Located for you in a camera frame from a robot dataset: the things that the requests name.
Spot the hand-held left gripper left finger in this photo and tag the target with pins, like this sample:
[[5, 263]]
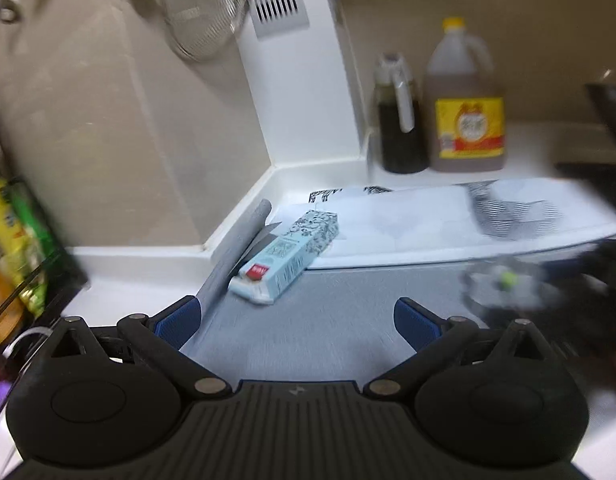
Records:
[[180, 321]]

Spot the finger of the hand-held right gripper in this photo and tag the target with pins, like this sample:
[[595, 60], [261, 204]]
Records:
[[593, 265], [553, 325]]

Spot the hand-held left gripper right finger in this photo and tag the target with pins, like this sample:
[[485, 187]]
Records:
[[415, 322]]

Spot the light blue carton box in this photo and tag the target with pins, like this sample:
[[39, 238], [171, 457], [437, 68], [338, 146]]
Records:
[[283, 255]]

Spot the grey mat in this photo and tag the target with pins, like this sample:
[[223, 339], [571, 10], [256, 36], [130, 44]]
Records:
[[328, 330]]

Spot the white patterned cloth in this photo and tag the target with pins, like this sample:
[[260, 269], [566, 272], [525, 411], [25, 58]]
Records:
[[428, 220]]

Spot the black metal rack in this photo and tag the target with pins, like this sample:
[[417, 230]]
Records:
[[63, 280]]

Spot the green snack bag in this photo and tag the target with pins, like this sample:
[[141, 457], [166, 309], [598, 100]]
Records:
[[33, 255]]

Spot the orange cap oil bottle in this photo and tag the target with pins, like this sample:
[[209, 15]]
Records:
[[3, 305]]

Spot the cooking wine jug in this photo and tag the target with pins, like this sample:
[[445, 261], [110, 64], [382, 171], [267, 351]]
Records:
[[465, 125]]

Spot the dark oil dispenser bottle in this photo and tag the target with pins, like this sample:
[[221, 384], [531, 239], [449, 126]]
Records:
[[400, 130]]

